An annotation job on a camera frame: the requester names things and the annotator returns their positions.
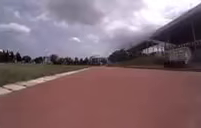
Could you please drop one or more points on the pale concrete kerb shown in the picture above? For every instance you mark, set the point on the pale concrete kerb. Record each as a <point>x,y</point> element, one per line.
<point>31,82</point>

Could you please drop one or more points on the grandstand building with roof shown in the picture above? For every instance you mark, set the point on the grandstand building with roof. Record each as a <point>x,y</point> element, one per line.
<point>188,36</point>

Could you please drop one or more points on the dark trees beside grandstand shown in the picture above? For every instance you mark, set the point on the dark trees beside grandstand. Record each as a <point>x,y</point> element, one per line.
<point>118,55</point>

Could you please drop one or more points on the distant pale building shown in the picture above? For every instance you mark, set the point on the distant pale building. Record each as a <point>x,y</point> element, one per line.
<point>95,59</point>

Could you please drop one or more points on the green grass field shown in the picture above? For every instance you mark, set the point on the green grass field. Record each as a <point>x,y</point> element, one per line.
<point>18,72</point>

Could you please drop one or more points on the row of trees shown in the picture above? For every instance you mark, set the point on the row of trees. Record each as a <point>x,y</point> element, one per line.
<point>54,60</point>

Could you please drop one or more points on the red running track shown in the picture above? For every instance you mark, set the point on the red running track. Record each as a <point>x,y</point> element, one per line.
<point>114,96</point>

